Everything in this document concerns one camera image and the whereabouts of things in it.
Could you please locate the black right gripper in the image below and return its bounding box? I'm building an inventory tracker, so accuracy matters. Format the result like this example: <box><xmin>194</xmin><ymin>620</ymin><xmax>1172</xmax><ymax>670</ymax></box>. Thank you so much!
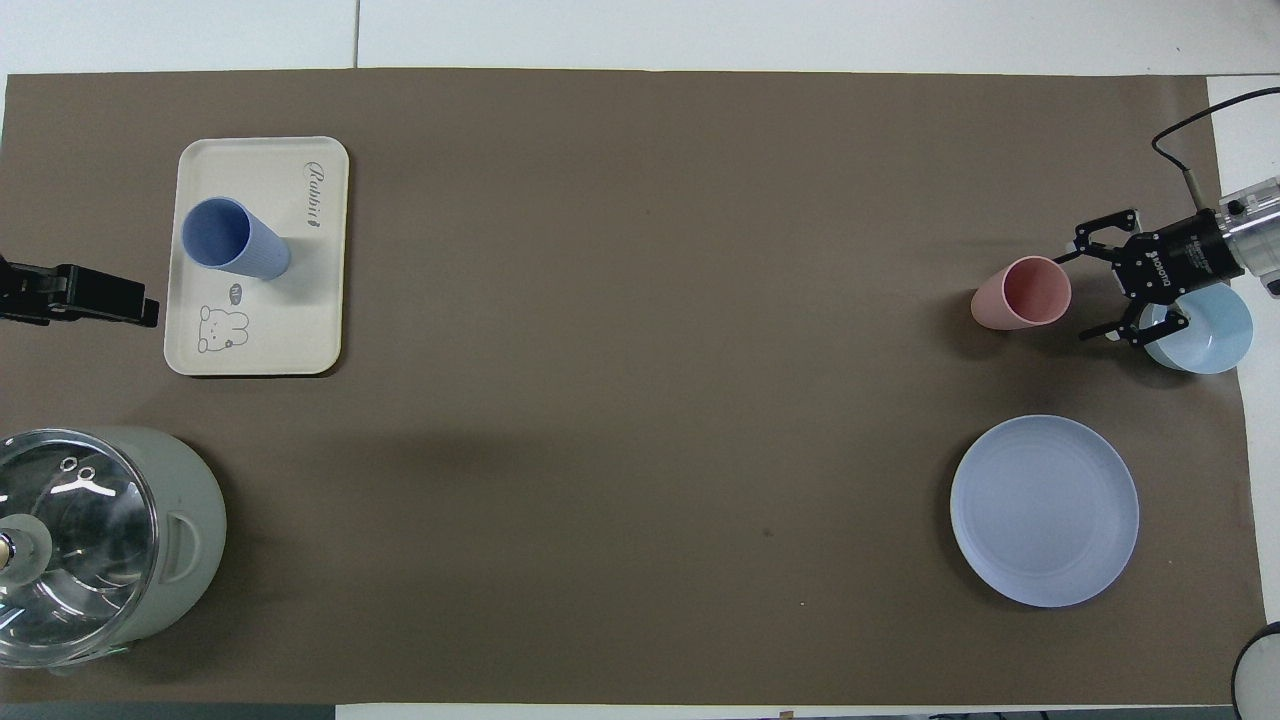
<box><xmin>1058</xmin><ymin>208</ymin><xmax>1247</xmax><ymax>349</ymax></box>

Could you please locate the lavender blue round plate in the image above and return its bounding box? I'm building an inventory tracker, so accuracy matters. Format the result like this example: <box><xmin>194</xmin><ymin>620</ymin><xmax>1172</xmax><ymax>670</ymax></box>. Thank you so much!
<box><xmin>950</xmin><ymin>415</ymin><xmax>1141</xmax><ymax>609</ymax></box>

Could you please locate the brown table mat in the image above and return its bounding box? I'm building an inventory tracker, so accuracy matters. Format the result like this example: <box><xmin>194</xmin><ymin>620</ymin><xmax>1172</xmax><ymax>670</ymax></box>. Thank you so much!
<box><xmin>0</xmin><ymin>67</ymin><xmax>1276</xmax><ymax>706</ymax></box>

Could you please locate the light blue bowl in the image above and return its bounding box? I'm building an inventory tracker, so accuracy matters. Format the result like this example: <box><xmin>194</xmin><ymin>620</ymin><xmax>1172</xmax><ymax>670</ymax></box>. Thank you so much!
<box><xmin>1139</xmin><ymin>283</ymin><xmax>1254</xmax><ymax>376</ymax></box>

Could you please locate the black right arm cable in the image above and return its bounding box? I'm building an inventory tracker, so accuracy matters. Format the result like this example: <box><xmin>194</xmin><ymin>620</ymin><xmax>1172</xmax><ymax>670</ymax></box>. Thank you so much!
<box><xmin>1152</xmin><ymin>88</ymin><xmax>1280</xmax><ymax>201</ymax></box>

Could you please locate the blue ribbed plastic cup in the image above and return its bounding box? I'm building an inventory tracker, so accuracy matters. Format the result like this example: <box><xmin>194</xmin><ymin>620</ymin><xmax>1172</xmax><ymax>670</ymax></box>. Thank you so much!
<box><xmin>181</xmin><ymin>197</ymin><xmax>292</xmax><ymax>282</ymax></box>

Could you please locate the glass pot lid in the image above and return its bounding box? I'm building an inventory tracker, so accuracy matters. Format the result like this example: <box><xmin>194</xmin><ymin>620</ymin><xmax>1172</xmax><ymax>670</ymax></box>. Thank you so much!
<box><xmin>0</xmin><ymin>430</ymin><xmax>161</xmax><ymax>669</ymax></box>

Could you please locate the cream rabbit print tray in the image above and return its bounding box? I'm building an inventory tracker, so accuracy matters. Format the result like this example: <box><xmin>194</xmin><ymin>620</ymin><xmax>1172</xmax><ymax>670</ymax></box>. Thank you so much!
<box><xmin>164</xmin><ymin>136</ymin><xmax>350</xmax><ymax>377</ymax></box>

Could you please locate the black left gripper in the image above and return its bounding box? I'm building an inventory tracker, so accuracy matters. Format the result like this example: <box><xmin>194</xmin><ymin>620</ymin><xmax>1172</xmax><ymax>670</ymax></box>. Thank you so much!
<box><xmin>0</xmin><ymin>255</ymin><xmax>161</xmax><ymax>329</ymax></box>

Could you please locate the pink plastic cup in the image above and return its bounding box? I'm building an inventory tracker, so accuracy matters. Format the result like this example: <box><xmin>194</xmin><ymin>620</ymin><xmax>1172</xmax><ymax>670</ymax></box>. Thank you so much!
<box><xmin>970</xmin><ymin>256</ymin><xmax>1073</xmax><ymax>331</ymax></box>

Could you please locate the sage green electric pot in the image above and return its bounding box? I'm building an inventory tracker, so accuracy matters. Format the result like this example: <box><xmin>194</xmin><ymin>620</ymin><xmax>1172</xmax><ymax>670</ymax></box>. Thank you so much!
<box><xmin>0</xmin><ymin>426</ymin><xmax>228</xmax><ymax>671</ymax></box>

